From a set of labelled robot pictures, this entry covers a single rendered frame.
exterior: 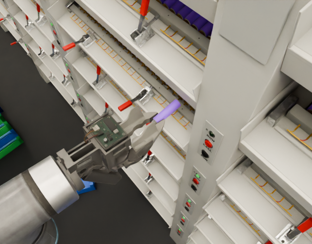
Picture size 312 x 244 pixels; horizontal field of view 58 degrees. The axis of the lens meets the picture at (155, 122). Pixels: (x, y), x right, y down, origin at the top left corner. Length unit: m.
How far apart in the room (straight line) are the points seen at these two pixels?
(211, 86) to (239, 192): 0.27
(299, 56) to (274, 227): 0.39
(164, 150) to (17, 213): 0.49
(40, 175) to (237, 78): 0.33
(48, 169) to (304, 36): 0.39
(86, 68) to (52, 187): 0.67
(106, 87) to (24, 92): 1.20
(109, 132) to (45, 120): 1.46
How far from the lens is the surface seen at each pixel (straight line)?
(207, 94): 0.44
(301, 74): 0.33
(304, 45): 0.32
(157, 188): 1.21
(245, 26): 0.33
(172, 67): 0.52
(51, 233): 0.61
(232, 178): 0.63
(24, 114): 2.02
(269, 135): 0.46
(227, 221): 0.80
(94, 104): 1.21
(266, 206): 0.63
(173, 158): 0.84
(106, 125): 0.49
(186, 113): 0.65
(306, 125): 0.45
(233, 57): 0.37
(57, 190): 0.47
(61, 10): 0.99
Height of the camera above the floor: 1.51
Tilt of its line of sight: 57 degrees down
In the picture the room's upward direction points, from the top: straight up
